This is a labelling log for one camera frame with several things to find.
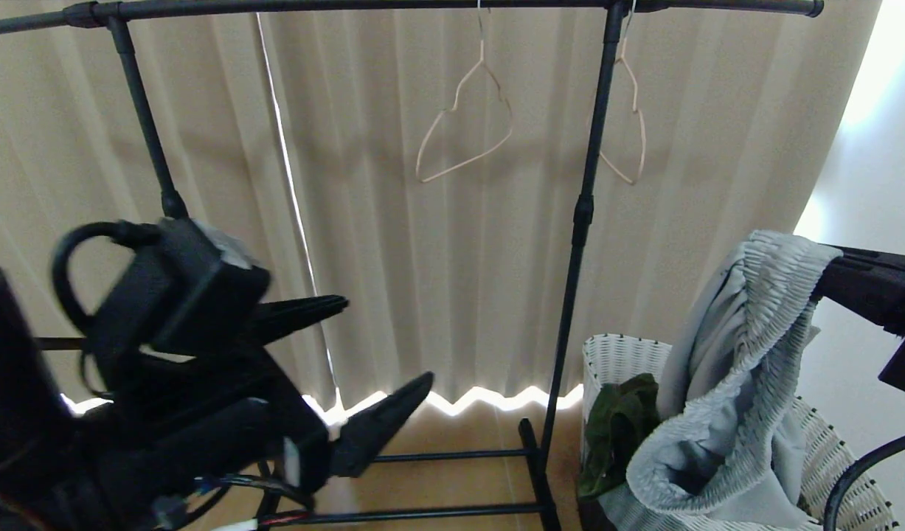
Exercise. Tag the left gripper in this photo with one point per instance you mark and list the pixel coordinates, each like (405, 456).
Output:
(223, 435)

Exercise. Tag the pale grey shorts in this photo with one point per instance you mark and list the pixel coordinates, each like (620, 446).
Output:
(725, 413)

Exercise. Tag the pink clothes hanger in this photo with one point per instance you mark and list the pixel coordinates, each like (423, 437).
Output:
(482, 50)
(642, 144)

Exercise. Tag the white laundry basket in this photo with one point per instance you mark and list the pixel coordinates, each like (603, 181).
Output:
(614, 358)

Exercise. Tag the black clothes rack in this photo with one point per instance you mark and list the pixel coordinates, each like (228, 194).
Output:
(349, 7)

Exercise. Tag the beige curtain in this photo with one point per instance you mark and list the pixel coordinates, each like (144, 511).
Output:
(459, 295)

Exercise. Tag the green garment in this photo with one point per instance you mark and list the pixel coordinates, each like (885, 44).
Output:
(618, 428)

